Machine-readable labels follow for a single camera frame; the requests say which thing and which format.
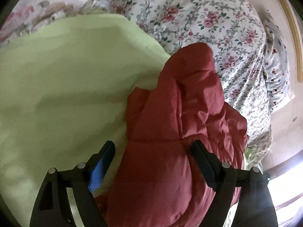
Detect red quilted puffer jacket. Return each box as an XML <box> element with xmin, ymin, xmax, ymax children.
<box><xmin>95</xmin><ymin>43</ymin><xmax>249</xmax><ymax>226</ymax></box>

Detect light green bed sheet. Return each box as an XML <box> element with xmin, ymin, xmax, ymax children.
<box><xmin>1</xmin><ymin>14</ymin><xmax>169</xmax><ymax>226</ymax></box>

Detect rose floral white duvet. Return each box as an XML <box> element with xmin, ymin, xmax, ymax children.
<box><xmin>110</xmin><ymin>0</ymin><xmax>272</xmax><ymax>167</ymax></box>

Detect large-flower pale bedding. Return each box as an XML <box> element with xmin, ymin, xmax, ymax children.
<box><xmin>1</xmin><ymin>0</ymin><xmax>111</xmax><ymax>45</ymax></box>

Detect gold framed wall picture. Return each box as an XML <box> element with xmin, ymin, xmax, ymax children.
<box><xmin>279</xmin><ymin>0</ymin><xmax>302</xmax><ymax>82</ymax></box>

